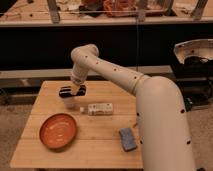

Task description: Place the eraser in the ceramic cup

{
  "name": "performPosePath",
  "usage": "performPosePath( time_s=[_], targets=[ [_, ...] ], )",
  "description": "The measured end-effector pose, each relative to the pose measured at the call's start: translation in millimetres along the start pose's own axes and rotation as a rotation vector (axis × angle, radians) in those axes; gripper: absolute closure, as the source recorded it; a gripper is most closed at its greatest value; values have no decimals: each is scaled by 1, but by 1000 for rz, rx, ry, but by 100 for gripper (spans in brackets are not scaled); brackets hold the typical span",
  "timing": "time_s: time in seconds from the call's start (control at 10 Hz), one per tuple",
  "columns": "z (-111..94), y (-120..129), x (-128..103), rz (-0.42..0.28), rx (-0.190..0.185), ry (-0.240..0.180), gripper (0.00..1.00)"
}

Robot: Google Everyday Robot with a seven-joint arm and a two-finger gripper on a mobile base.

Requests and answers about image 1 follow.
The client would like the black and silver machine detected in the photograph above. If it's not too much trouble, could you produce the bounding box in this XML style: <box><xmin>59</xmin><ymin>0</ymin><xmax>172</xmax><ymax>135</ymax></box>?
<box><xmin>172</xmin><ymin>39</ymin><xmax>213</xmax><ymax>111</ymax></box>

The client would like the blue eraser sponge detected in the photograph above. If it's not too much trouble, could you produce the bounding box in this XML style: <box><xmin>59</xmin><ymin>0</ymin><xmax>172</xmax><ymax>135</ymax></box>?
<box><xmin>119</xmin><ymin>128</ymin><xmax>137</xmax><ymax>152</ymax></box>

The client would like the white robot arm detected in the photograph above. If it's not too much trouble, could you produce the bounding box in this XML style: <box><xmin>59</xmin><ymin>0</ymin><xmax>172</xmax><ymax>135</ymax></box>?
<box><xmin>71</xmin><ymin>44</ymin><xmax>196</xmax><ymax>171</ymax></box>

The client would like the orange ceramic bowl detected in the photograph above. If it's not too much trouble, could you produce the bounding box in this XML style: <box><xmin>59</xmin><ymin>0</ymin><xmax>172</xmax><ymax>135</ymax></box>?
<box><xmin>39</xmin><ymin>113</ymin><xmax>77</xmax><ymax>150</ymax></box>

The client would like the wooden workbench in background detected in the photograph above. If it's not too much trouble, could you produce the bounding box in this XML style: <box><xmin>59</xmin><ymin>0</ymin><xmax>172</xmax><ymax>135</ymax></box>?
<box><xmin>0</xmin><ymin>0</ymin><xmax>213</xmax><ymax>27</ymax></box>

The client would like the orange tool on bench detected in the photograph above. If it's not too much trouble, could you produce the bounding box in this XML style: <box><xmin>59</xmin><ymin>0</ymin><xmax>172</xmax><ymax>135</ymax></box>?
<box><xmin>103</xmin><ymin>0</ymin><xmax>136</xmax><ymax>17</ymax></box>

